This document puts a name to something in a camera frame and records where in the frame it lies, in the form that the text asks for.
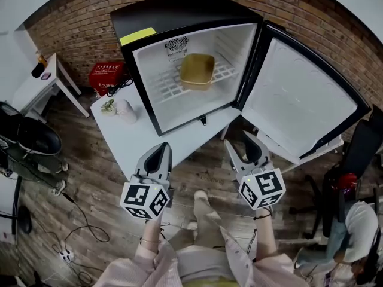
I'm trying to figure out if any red plastic basket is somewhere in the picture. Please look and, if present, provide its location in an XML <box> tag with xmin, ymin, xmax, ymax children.
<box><xmin>88</xmin><ymin>62</ymin><xmax>125</xmax><ymax>97</ymax></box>

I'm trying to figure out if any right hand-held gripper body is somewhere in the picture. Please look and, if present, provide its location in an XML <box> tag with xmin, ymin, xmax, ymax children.
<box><xmin>235</xmin><ymin>160</ymin><xmax>287</xmax><ymax>211</ymax></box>

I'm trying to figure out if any black power cord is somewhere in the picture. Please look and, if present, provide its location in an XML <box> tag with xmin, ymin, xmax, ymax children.
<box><xmin>107</xmin><ymin>78</ymin><xmax>134</xmax><ymax>97</ymax></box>

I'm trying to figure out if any person's right forearm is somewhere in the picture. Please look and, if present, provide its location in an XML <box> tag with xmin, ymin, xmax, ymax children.
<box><xmin>254</xmin><ymin>207</ymin><xmax>279</xmax><ymax>261</ymax></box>

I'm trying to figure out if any person's right shoe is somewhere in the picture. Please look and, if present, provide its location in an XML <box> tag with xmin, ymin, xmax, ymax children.
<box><xmin>193</xmin><ymin>190</ymin><xmax>211</xmax><ymax>204</ymax></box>

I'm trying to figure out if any person's left forearm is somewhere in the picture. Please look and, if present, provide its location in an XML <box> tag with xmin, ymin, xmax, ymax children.
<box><xmin>140</xmin><ymin>218</ymin><xmax>164</xmax><ymax>254</ymax></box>

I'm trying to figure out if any black office chair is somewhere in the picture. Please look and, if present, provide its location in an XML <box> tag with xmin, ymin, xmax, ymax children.
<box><xmin>290</xmin><ymin>103</ymin><xmax>383</xmax><ymax>240</ymax></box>

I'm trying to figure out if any black pole stand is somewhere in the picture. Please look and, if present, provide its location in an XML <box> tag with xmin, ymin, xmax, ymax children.
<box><xmin>0</xmin><ymin>175</ymin><xmax>33</xmax><ymax>236</ymax></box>

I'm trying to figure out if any white wire shelf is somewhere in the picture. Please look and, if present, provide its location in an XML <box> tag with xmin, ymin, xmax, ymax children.
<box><xmin>146</xmin><ymin>54</ymin><xmax>240</xmax><ymax>104</ymax></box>

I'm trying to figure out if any white rectangular table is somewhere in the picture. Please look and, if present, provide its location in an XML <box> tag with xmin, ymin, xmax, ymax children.
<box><xmin>90</xmin><ymin>84</ymin><xmax>242</xmax><ymax>176</ymax></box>

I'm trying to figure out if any black floor cable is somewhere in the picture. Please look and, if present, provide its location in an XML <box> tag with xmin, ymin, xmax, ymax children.
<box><xmin>17</xmin><ymin>190</ymin><xmax>110</xmax><ymax>283</ymax></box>

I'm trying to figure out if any black mini fridge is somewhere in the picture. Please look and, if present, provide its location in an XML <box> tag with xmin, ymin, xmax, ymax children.
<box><xmin>110</xmin><ymin>0</ymin><xmax>373</xmax><ymax>164</ymax></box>

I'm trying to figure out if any white side table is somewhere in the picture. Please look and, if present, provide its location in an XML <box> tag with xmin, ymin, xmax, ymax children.
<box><xmin>11</xmin><ymin>52</ymin><xmax>90</xmax><ymax>124</ymax></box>

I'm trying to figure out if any white cup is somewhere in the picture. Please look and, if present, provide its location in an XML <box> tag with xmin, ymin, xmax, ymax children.
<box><xmin>115</xmin><ymin>99</ymin><xmax>138</xmax><ymax>124</ymax></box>

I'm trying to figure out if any yellow plastic tray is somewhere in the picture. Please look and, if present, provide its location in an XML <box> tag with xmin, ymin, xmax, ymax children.
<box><xmin>179</xmin><ymin>53</ymin><xmax>216</xmax><ymax>91</ymax></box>

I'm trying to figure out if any white wooden chair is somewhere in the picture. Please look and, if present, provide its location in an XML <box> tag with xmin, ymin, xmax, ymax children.
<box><xmin>253</xmin><ymin>126</ymin><xmax>345</xmax><ymax>173</ymax></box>

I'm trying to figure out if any person's body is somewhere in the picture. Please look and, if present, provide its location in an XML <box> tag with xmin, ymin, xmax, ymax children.
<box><xmin>95</xmin><ymin>200</ymin><xmax>312</xmax><ymax>287</ymax></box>

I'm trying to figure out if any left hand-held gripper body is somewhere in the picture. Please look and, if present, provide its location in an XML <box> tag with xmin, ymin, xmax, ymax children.
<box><xmin>120</xmin><ymin>173</ymin><xmax>175</xmax><ymax>221</ymax></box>

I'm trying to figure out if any red helmet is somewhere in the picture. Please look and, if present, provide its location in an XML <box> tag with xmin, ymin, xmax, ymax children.
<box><xmin>336</xmin><ymin>173</ymin><xmax>358</xmax><ymax>196</ymax></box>

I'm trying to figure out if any black shell chair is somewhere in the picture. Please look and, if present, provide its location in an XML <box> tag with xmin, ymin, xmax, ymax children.
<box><xmin>0</xmin><ymin>101</ymin><xmax>63</xmax><ymax>173</ymax></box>

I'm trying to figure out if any small potted plant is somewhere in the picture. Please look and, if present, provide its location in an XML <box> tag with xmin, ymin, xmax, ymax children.
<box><xmin>100</xmin><ymin>99</ymin><xmax>116</xmax><ymax>116</ymax></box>

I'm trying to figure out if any black cloth bundle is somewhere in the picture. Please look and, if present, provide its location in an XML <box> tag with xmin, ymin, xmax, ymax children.
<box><xmin>31</xmin><ymin>62</ymin><xmax>45</xmax><ymax>78</ymax></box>

